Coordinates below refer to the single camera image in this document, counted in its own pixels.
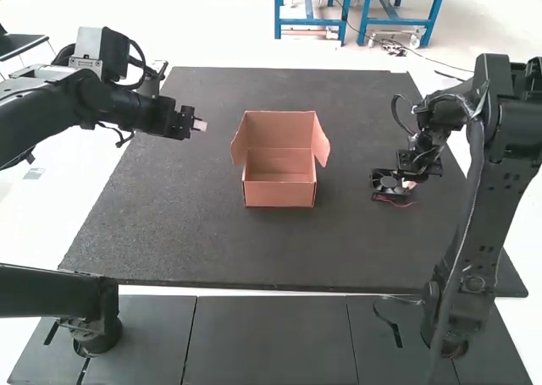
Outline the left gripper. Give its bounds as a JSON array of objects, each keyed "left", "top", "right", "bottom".
[{"left": 143, "top": 96, "right": 210, "bottom": 141}]

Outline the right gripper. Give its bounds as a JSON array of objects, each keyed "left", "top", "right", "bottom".
[{"left": 396, "top": 133, "right": 445, "bottom": 192}]

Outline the black square fan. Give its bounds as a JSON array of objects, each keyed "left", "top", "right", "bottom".
[{"left": 370, "top": 168, "right": 420, "bottom": 209}]

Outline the cardboard box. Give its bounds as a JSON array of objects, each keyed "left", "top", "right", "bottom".
[{"left": 230, "top": 110, "right": 332, "bottom": 209}]

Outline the black mat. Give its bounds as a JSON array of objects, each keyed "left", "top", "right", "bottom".
[{"left": 58, "top": 66, "right": 529, "bottom": 298}]

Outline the blue metal rack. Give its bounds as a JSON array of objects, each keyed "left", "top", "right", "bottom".
[
  {"left": 274, "top": 0, "right": 353, "bottom": 46},
  {"left": 353, "top": 0, "right": 450, "bottom": 47}
]

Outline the dark base panel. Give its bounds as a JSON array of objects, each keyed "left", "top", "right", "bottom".
[
  {"left": 7, "top": 294, "right": 198, "bottom": 385},
  {"left": 346, "top": 294, "right": 534, "bottom": 385},
  {"left": 181, "top": 294, "right": 361, "bottom": 385}
]

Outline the black chair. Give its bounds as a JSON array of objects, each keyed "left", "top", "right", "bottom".
[{"left": 0, "top": 22, "right": 51, "bottom": 64}]

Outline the black cable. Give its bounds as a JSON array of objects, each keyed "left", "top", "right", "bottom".
[
  {"left": 125, "top": 39, "right": 147, "bottom": 89},
  {"left": 96, "top": 121, "right": 136, "bottom": 150},
  {"left": 390, "top": 93, "right": 420, "bottom": 139}
]

